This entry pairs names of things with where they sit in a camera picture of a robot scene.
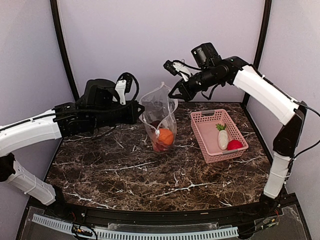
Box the small green radish leaf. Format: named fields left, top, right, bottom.
left=215, top=123, right=227, bottom=131

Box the pink plastic basket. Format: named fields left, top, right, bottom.
left=190, top=109, right=249, bottom=164

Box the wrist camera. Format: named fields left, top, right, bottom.
left=163, top=60, right=192, bottom=82
left=115, top=72, right=133, bottom=106

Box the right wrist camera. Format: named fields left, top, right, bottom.
left=163, top=60, right=192, bottom=82

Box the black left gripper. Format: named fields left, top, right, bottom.
left=89, top=99, right=145, bottom=130

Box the clear zip top bag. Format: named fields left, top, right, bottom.
left=139, top=82, right=179, bottom=150

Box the white slotted cable duct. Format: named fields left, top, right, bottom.
left=32, top=214, right=239, bottom=240

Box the red tomato toy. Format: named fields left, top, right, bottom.
left=227, top=139, right=243, bottom=151

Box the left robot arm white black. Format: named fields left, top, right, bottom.
left=0, top=72, right=145, bottom=218

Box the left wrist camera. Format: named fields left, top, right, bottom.
left=115, top=72, right=133, bottom=106

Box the red round fruit toy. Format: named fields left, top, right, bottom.
left=152, top=142, right=169, bottom=153

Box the black front rail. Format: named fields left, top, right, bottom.
left=59, top=202, right=266, bottom=227

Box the orange fruit toy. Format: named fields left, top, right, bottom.
left=158, top=128, right=174, bottom=146

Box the wrinkled white radish toy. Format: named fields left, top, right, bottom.
left=218, top=130, right=229, bottom=151

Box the right black frame post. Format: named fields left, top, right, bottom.
left=253, top=0, right=272, bottom=68

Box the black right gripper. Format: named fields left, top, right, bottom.
left=168, top=65, right=224, bottom=101

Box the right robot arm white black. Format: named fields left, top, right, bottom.
left=163, top=42, right=307, bottom=217

